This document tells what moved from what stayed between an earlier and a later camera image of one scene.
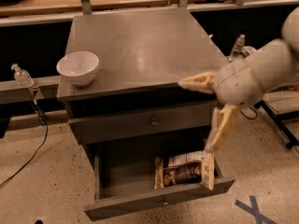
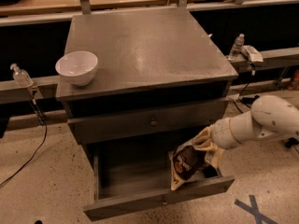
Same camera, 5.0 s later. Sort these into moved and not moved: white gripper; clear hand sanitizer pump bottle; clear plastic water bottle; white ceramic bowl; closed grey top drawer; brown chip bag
Moved: white gripper; brown chip bag
Not moved: white ceramic bowl; clear hand sanitizer pump bottle; clear plastic water bottle; closed grey top drawer
